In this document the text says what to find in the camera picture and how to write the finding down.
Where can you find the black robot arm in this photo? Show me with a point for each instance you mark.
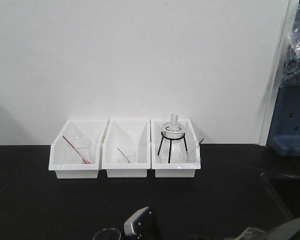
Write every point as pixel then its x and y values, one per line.
pixel 287 231

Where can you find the small clear glass beaker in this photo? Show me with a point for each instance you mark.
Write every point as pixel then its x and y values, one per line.
pixel 131 154

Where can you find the large clear glass beaker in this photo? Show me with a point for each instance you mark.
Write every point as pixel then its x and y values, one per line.
pixel 76 158

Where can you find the round glass flask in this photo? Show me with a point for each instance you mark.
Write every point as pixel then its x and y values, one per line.
pixel 173 129

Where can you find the white middle storage bin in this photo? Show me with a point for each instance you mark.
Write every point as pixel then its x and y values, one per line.
pixel 127 134

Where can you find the white storage bin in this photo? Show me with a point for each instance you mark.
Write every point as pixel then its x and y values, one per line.
pixel 127 134
pixel 60 160
pixel 179 166

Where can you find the white right storage bin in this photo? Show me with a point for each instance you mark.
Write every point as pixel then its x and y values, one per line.
pixel 179 166

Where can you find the green glass stirring rod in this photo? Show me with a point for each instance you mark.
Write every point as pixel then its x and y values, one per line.
pixel 127 159

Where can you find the clear glass test tube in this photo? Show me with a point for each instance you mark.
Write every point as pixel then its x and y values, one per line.
pixel 192 154

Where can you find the white left storage bin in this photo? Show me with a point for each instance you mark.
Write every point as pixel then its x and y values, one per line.
pixel 60 160

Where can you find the blue pegboard drying rack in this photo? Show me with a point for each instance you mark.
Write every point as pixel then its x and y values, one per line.
pixel 284 133

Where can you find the plastic bag of pegs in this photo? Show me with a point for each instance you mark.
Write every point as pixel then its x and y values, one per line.
pixel 291 70

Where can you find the black lab sink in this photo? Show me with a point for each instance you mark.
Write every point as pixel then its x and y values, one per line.
pixel 284 190

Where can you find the black wire tripod stand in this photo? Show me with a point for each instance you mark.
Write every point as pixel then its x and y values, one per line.
pixel 171 140

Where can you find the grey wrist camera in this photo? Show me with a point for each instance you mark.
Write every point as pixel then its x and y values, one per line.
pixel 140 222

